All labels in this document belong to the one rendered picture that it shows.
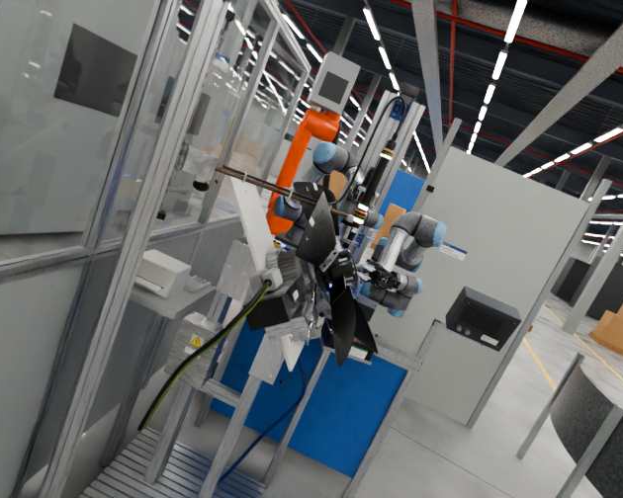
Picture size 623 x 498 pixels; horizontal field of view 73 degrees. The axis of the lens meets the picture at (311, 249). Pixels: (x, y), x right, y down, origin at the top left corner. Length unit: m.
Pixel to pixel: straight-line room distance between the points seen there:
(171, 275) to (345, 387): 1.07
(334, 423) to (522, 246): 2.06
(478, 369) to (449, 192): 1.45
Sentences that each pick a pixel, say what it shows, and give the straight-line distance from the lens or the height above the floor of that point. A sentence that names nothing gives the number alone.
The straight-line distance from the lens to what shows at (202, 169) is 1.31.
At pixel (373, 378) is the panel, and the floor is 0.66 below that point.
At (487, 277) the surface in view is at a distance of 3.55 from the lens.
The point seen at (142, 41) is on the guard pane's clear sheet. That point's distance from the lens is 1.33.
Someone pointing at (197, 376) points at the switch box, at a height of 0.66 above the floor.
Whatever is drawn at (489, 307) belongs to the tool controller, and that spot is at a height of 1.22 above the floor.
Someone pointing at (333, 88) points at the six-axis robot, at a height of 2.40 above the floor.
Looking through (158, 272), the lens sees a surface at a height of 0.94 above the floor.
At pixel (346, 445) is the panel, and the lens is 2.33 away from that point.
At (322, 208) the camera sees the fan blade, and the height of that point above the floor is 1.39.
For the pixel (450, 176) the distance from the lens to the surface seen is 3.42.
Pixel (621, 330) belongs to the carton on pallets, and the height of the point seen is 0.56.
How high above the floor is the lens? 1.52
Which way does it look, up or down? 11 degrees down
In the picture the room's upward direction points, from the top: 23 degrees clockwise
